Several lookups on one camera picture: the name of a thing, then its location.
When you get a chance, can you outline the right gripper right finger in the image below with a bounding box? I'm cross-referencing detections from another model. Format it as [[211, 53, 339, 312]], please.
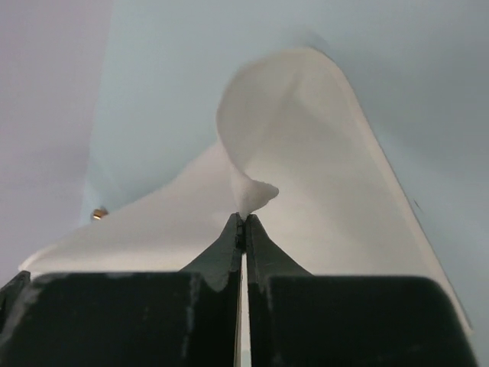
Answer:
[[245, 215, 477, 366]]

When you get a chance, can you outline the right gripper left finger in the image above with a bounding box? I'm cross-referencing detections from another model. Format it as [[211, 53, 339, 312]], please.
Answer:
[[1, 215, 243, 366]]

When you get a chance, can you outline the white cloth napkin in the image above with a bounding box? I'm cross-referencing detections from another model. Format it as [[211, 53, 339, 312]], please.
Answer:
[[21, 48, 472, 333]]

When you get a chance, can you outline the copper spoon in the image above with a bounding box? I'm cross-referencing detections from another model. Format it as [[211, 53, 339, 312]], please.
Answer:
[[90, 207, 108, 221]]

